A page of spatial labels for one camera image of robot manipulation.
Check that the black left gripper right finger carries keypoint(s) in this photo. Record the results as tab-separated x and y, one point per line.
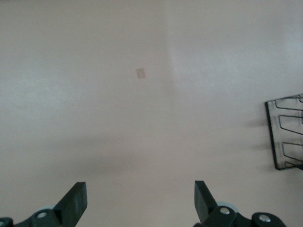
204	205

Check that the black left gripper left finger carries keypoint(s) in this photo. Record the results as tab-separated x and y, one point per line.
71	208

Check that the brown square tape mark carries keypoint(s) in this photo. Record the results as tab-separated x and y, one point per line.
140	73

